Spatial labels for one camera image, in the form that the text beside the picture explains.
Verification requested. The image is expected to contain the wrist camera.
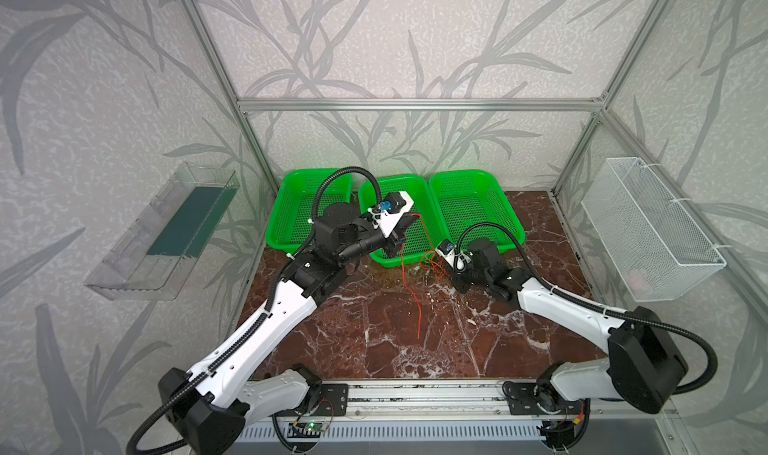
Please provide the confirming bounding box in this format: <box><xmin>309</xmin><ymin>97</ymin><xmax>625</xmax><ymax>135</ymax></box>
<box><xmin>435</xmin><ymin>239</ymin><xmax>466</xmax><ymax>272</ymax></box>
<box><xmin>367</xmin><ymin>191</ymin><xmax>414</xmax><ymax>238</ymax></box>

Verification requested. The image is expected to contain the red cable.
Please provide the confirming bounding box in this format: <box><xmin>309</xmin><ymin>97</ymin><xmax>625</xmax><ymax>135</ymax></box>
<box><xmin>399</xmin><ymin>213</ymin><xmax>433</xmax><ymax>340</ymax></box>

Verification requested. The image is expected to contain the middle green plastic basket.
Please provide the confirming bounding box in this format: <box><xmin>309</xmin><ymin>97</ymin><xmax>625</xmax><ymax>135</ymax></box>
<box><xmin>357</xmin><ymin>174</ymin><xmax>450</xmax><ymax>268</ymax></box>

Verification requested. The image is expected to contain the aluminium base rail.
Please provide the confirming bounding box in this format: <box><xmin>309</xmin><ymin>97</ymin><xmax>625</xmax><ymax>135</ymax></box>
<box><xmin>239</xmin><ymin>378</ymin><xmax>667</xmax><ymax>423</ymax></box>

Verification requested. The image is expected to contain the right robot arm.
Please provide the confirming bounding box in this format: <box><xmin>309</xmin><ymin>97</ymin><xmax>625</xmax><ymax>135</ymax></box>
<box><xmin>436</xmin><ymin>223</ymin><xmax>719</xmax><ymax>414</ymax></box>

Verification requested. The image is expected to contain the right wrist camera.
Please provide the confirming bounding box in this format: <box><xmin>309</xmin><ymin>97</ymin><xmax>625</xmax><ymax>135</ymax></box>
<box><xmin>435</xmin><ymin>239</ymin><xmax>466</xmax><ymax>272</ymax></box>

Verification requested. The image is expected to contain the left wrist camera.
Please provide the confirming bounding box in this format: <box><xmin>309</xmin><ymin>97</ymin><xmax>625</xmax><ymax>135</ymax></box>
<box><xmin>367</xmin><ymin>191</ymin><xmax>414</xmax><ymax>238</ymax></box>

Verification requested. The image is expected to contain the green plastic basket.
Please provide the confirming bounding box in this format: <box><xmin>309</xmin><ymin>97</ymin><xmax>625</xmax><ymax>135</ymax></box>
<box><xmin>266</xmin><ymin>168</ymin><xmax>335</xmax><ymax>252</ymax></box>
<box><xmin>357</xmin><ymin>174</ymin><xmax>450</xmax><ymax>268</ymax></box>
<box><xmin>428</xmin><ymin>170</ymin><xmax>526</xmax><ymax>245</ymax></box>

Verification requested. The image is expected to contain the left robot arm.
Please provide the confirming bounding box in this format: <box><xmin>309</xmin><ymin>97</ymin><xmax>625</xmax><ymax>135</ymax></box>
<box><xmin>125</xmin><ymin>166</ymin><xmax>416</xmax><ymax>454</ymax></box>

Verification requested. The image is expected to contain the left green plastic basket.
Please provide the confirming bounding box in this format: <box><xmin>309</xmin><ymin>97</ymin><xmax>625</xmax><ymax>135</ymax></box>
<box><xmin>266</xmin><ymin>168</ymin><xmax>335</xmax><ymax>252</ymax></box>

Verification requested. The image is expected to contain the clear acrylic wall shelf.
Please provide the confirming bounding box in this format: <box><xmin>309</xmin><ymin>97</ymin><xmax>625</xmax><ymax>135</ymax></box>
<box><xmin>84</xmin><ymin>162</ymin><xmax>240</xmax><ymax>301</ymax></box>

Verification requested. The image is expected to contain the right green plastic basket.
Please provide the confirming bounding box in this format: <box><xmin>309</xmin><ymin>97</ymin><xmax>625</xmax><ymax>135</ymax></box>
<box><xmin>428</xmin><ymin>170</ymin><xmax>526</xmax><ymax>245</ymax></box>

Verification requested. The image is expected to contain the white wire mesh basket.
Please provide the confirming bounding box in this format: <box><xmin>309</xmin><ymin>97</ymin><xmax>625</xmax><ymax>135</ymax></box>
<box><xmin>582</xmin><ymin>157</ymin><xmax>727</xmax><ymax>302</ymax></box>

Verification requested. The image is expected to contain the aluminium frame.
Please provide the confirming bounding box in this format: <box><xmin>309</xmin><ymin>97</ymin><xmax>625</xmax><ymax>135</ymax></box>
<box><xmin>192</xmin><ymin>0</ymin><xmax>767</xmax><ymax>434</ymax></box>

